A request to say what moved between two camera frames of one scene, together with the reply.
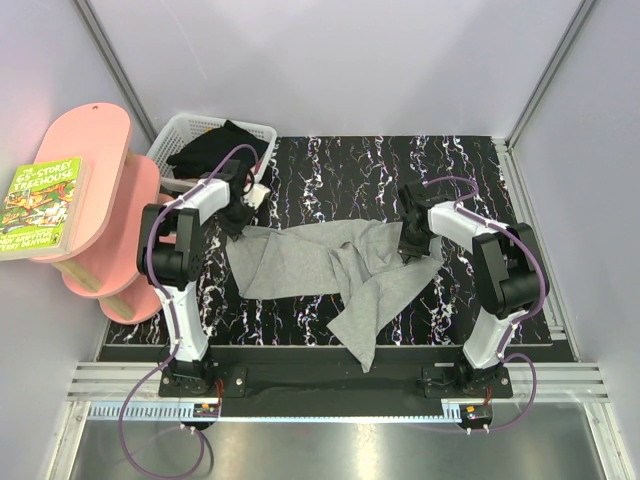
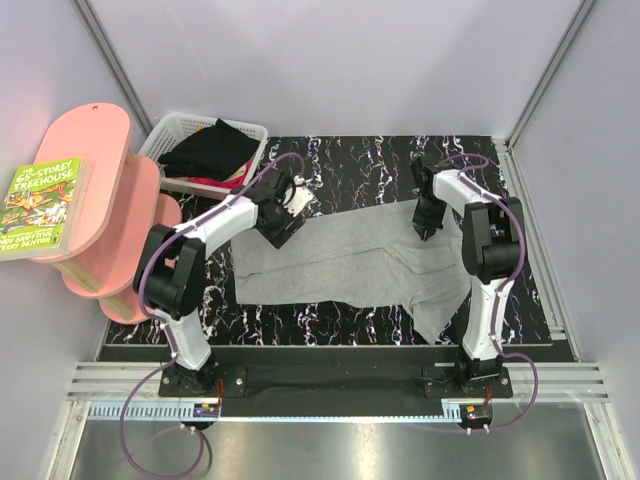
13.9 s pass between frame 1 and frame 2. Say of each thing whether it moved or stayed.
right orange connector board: stayed
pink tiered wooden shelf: stayed
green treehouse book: stayed
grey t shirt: moved
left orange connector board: stayed
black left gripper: moved
